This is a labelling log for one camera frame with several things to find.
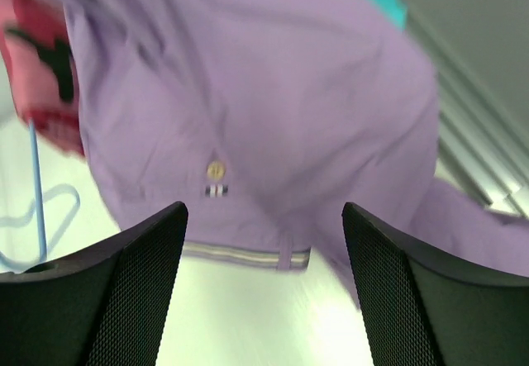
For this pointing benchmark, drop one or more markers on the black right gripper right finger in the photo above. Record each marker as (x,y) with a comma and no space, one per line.
(423,306)

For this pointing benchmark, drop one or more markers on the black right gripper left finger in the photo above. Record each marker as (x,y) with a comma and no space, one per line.
(102,305)

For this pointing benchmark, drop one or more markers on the purple trousers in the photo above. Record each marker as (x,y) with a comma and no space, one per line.
(265,117)

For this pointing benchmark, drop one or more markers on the empty light blue hanger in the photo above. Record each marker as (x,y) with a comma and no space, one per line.
(36,210)

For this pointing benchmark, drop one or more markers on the pink floral trousers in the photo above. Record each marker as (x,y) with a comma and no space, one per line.
(41,71)

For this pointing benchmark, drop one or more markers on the right aluminium frame post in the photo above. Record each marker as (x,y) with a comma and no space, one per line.
(477,146)

